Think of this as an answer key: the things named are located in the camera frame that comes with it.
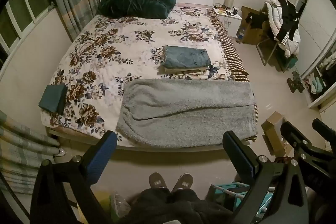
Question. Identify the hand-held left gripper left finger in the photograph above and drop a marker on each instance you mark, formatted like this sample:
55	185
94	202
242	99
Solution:
105	151

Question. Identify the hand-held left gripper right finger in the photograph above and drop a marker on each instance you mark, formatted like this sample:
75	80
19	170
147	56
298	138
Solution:
237	153

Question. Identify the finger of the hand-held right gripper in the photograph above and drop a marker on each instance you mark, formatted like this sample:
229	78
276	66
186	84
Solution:
294	138
324	129

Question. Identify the grey fluffy blanket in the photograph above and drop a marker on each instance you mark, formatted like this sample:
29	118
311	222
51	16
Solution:
183	111

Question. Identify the folded beige pants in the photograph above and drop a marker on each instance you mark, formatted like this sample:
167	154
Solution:
183	70

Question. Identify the small open cardboard box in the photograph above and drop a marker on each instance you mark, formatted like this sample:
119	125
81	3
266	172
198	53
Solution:
273	129

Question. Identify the teal metal rack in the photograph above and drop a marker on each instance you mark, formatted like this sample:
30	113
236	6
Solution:
231	192

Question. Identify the yellow green bag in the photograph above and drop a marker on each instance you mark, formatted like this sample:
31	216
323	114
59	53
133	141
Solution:
103	205

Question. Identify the dark patterned slippers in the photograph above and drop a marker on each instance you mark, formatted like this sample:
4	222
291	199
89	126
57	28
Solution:
295	82

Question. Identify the grey slipper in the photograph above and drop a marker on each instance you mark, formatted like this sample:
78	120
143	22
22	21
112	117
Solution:
158	180
182	182

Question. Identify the folded dark green cloth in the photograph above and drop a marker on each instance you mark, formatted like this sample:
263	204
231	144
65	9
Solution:
52	99

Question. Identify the teal bin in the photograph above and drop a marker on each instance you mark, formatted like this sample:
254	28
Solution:
292	61

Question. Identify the person's legs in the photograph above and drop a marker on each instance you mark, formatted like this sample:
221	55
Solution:
173	208

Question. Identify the floral bed blanket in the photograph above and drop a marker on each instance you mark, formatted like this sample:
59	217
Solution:
105	56

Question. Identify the white wardrobe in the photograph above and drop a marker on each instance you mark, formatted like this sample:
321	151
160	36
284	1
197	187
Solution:
315	29

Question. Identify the folded blue jeans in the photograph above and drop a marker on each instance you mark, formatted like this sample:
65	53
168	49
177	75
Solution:
186	56

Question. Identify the large cardboard box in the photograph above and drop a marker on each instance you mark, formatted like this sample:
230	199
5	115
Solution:
253	33

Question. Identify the black clothing with stripes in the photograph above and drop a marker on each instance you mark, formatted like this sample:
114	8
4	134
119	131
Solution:
288	19

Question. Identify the white puffer jacket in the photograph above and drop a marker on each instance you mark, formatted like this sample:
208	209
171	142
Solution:
271	19

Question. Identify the white nightstand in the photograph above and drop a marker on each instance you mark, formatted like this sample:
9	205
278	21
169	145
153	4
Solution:
232	23

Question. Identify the cream table lamp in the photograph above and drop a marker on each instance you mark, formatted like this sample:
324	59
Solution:
229	1

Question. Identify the dark green quilt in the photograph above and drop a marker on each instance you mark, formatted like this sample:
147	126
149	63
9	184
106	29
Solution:
136	1

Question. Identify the window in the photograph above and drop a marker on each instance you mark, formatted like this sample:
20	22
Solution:
23	11

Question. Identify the metal frame chair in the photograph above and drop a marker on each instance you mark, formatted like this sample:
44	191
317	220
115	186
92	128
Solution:
265	49

